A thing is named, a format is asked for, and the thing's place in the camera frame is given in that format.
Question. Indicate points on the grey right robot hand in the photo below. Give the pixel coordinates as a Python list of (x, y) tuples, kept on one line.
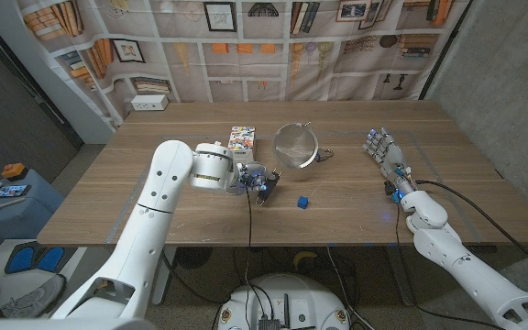
[(390, 158)]

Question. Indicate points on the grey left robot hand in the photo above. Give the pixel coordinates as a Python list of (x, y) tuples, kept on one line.
[(255, 176)]

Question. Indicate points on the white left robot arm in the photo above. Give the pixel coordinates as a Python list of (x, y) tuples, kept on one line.
[(154, 220)]

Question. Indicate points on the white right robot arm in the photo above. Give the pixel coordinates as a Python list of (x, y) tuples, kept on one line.
[(475, 275)]

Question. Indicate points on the colourful printed white box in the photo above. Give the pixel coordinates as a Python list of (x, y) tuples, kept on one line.
[(242, 137)]

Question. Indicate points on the small blue block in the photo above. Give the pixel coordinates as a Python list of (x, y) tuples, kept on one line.
[(303, 202)]

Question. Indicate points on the yellow curved object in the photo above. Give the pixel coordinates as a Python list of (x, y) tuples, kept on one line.
[(303, 256)]

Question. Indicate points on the black round base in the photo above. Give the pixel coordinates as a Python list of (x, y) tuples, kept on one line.
[(194, 257)]

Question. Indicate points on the printed bookshelf backdrop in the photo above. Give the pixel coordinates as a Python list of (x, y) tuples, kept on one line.
[(255, 64)]

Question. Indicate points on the black backdrop stand pole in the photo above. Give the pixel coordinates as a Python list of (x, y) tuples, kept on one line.
[(446, 50)]

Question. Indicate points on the white robot torso base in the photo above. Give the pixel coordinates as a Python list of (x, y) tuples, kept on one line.
[(287, 293)]

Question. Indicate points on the dark table leg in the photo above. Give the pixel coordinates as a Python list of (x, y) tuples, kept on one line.
[(399, 279)]

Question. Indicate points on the white table leg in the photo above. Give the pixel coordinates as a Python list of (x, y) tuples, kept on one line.
[(168, 266)]

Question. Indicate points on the white power strip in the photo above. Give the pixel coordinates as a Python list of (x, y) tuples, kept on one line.
[(149, 102)]

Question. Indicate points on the white floor platform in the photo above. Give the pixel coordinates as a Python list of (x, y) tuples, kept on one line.
[(80, 266)]

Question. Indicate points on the orange and black object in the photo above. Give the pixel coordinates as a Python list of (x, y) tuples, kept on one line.
[(13, 170)]

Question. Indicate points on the black smartphone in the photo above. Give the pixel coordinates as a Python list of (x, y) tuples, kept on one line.
[(13, 190)]

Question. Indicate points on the black pedal with blue pads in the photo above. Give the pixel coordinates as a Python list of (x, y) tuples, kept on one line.
[(21, 259)]

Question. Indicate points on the grey sneaker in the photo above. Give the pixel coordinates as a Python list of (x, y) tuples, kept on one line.
[(35, 300)]

